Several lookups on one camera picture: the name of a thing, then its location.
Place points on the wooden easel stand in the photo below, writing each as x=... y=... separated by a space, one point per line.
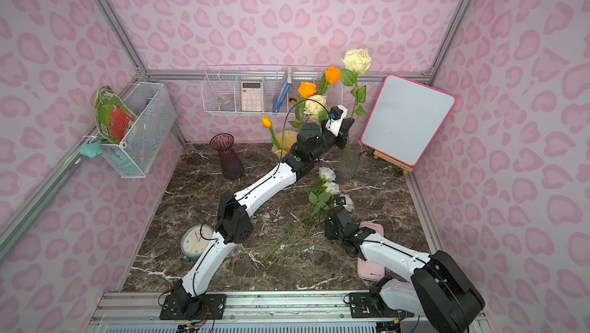
x=404 y=167

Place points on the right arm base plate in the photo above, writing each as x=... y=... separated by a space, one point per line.
x=364 y=305

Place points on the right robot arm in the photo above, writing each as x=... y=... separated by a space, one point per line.
x=432 y=286

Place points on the clear tape roll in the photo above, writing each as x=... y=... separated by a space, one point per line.
x=227 y=104

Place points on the green red paper fan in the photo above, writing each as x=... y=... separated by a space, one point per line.
x=112 y=116

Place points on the white wire side basket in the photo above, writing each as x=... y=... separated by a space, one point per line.
x=136 y=154

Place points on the blue book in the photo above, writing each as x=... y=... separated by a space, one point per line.
x=282 y=91

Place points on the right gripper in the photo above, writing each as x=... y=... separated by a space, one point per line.
x=332 y=219

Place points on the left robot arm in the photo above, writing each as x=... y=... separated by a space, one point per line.
x=234 y=224

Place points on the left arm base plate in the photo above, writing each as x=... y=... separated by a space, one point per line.
x=208 y=306

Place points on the clear glass vase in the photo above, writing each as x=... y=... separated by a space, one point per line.
x=350 y=158

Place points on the white wire wall basket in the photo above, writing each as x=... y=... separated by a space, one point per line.
x=268 y=89

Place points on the green round alarm clock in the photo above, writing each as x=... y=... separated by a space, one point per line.
x=195 y=241

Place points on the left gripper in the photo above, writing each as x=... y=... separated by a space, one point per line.
x=343 y=132

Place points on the pink-framed whiteboard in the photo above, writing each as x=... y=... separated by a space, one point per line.
x=405 y=119

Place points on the yellow flower-shaped vase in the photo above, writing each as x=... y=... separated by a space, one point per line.
x=286 y=140

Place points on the purple ribbed glass vase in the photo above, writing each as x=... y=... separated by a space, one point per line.
x=231 y=165

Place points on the pink calculator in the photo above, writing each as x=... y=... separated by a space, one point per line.
x=252 y=96

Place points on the cream rose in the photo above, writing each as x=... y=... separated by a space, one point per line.
x=356 y=63
x=315 y=108

